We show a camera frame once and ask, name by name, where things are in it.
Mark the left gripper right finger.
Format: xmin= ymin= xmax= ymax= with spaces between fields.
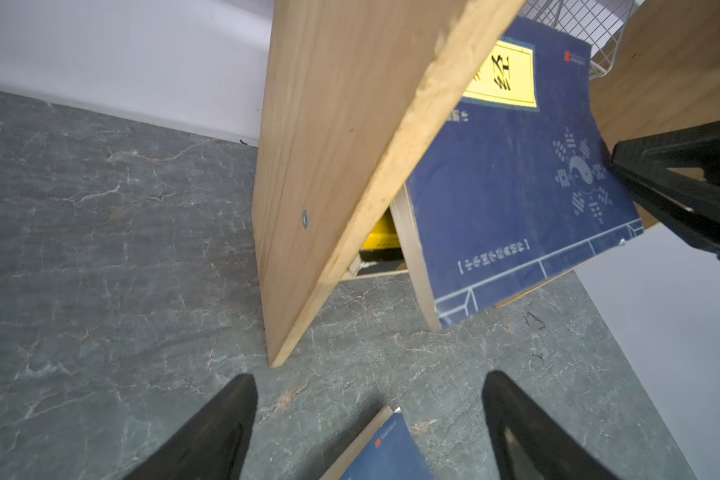
xmin=482 ymin=370 xmax=616 ymax=479

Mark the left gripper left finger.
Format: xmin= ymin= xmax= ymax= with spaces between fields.
xmin=126 ymin=373 xmax=258 ymax=479

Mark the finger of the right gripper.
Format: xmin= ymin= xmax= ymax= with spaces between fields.
xmin=610 ymin=121 xmax=720 ymax=261

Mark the blue book with yellow label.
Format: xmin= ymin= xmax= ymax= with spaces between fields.
xmin=390 ymin=18 xmax=644 ymax=331

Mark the wooden two-tier shelf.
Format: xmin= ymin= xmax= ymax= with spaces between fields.
xmin=252 ymin=1 xmax=720 ymax=367

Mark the white wire rack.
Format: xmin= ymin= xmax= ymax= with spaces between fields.
xmin=519 ymin=0 xmax=643 ymax=80

